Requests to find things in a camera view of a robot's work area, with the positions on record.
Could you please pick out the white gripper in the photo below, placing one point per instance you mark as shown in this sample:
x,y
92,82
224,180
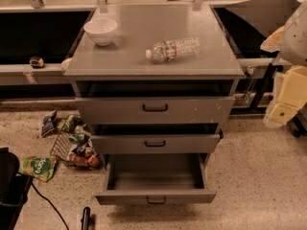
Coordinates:
x,y
295,40

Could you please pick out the grey bottom drawer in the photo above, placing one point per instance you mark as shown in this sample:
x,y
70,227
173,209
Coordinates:
x,y
155,179

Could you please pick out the grey drawer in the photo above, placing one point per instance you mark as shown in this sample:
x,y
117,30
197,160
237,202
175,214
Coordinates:
x,y
155,179
156,138
133,102

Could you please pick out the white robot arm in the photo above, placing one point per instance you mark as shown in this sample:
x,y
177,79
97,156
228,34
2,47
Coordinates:
x,y
290,40

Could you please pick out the grey top drawer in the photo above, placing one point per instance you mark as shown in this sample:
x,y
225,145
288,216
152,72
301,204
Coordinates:
x,y
133,102

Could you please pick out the grey middle drawer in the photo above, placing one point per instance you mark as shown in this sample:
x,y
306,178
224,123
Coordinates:
x,y
156,138

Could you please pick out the black stand with tray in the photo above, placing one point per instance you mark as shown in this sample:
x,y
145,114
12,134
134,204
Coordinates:
x,y
264,17

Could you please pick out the clear plastic water bottle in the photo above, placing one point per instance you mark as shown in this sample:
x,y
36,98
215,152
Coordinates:
x,y
173,49

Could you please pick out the white ceramic bowl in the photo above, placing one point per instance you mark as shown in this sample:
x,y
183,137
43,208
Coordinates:
x,y
101,30

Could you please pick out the blue snack bag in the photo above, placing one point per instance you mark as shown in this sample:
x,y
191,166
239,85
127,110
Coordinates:
x,y
48,124

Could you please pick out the green snack bag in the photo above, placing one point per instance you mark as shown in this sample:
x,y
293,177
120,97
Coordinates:
x,y
41,168

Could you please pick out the wire basket with snacks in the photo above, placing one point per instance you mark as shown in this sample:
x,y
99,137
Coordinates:
x,y
74,147

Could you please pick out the black handle near floor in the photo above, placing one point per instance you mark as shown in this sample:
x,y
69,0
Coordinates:
x,y
86,218

